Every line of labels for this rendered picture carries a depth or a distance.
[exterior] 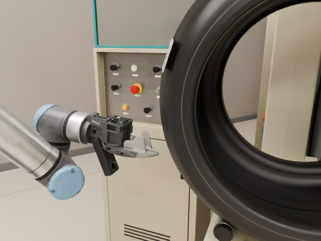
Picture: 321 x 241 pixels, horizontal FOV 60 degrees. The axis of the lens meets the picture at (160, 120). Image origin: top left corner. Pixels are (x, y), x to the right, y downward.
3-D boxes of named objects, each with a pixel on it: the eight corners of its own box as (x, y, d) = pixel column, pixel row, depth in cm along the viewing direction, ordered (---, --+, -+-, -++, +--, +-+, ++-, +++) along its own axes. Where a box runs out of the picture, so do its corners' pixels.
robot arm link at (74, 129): (65, 146, 78) (86, 135, 86) (80, 150, 76) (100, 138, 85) (65, 115, 75) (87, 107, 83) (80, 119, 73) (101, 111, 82)
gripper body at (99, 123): (121, 127, 70) (81, 116, 74) (119, 158, 73) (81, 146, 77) (135, 119, 77) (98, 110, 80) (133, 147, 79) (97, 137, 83)
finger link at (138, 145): (155, 141, 68) (122, 132, 71) (153, 163, 70) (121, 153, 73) (160, 137, 71) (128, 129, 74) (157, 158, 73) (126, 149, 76)
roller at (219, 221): (250, 165, 91) (245, 176, 93) (237, 159, 92) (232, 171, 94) (236, 231, 60) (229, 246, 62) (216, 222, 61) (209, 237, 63)
